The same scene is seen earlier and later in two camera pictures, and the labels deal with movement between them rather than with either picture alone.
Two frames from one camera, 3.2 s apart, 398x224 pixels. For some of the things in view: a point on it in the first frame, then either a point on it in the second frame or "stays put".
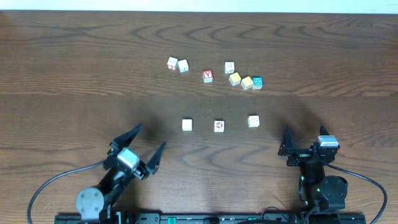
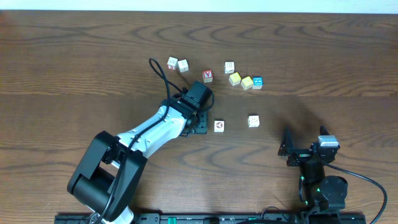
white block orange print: [253, 121] stays put
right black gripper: [288, 149] stays put
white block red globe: [219, 126] stays put
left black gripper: [112, 162] → [204, 131]
